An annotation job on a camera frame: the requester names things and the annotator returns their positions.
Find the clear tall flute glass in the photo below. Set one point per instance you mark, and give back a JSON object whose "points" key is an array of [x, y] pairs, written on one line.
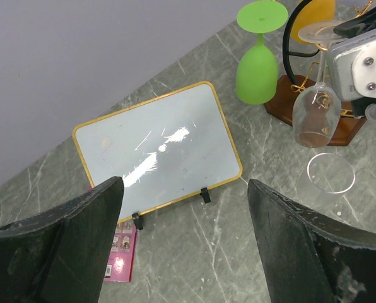
{"points": [[325, 178]]}

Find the gold wire wine glass rack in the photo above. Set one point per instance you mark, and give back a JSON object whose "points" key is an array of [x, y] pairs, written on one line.
{"points": [[289, 86]]}

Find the orange plastic wine glass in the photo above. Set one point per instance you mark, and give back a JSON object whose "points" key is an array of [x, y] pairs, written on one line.
{"points": [[313, 12]]}

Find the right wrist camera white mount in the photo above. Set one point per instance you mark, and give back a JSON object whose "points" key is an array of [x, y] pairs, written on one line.
{"points": [[352, 67]]}

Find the pink sticker book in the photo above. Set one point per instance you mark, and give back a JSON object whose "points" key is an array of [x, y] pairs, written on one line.
{"points": [[121, 257]]}

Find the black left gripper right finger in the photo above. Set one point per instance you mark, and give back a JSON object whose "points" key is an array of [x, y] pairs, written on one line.
{"points": [[307, 256]]}

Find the gold framed whiteboard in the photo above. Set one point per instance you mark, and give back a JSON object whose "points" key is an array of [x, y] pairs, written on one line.
{"points": [[166, 149]]}

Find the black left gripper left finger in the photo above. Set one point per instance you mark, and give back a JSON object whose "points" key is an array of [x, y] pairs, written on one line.
{"points": [[60, 255]]}

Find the green plastic wine glass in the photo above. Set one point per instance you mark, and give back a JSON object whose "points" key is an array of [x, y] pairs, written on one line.
{"points": [[257, 71]]}

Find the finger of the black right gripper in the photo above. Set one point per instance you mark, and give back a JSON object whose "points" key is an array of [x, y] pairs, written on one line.
{"points": [[357, 26]]}

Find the clear wine glass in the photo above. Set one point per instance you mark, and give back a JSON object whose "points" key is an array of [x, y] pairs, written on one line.
{"points": [[317, 109]]}

